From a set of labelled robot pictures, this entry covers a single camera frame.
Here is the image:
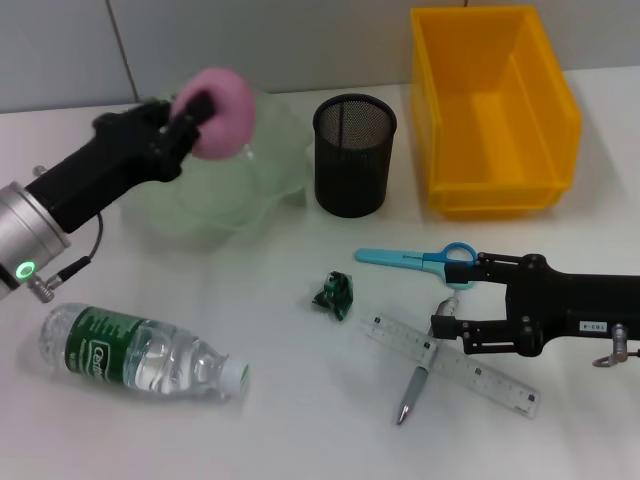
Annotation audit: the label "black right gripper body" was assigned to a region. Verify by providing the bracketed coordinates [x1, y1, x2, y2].
[502, 253, 640, 358]

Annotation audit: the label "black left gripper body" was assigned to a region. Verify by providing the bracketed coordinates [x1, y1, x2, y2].
[24, 101, 184, 234]

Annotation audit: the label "pink toy peach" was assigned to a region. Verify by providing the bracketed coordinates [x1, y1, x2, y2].
[174, 67, 259, 162]

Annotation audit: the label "blue scissors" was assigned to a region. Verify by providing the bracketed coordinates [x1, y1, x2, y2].
[354, 242, 477, 291]

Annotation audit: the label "green plastic wrapper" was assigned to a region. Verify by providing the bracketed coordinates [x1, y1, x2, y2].
[310, 269, 355, 324]

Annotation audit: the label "clear green-label water bottle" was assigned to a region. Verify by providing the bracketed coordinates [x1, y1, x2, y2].
[38, 302, 250, 404]

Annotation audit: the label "clear plastic ruler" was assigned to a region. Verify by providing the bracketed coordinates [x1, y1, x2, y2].
[360, 310, 542, 419]

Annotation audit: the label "silver ballpoint pen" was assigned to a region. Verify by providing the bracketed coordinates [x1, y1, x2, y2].
[396, 294, 461, 426]

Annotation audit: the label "green wavy glass fruit bowl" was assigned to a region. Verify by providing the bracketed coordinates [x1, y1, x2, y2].
[117, 84, 312, 251]

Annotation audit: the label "black mesh pen holder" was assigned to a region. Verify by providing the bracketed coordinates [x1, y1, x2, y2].
[312, 93, 399, 219]

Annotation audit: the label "yellow plastic bin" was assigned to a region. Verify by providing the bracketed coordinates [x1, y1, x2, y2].
[410, 5, 584, 221]

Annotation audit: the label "right gripper cable with plug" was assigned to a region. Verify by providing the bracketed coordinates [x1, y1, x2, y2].
[592, 323, 640, 369]

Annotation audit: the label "left gripper cable with plugs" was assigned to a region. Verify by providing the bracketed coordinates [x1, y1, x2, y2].
[29, 166, 105, 304]

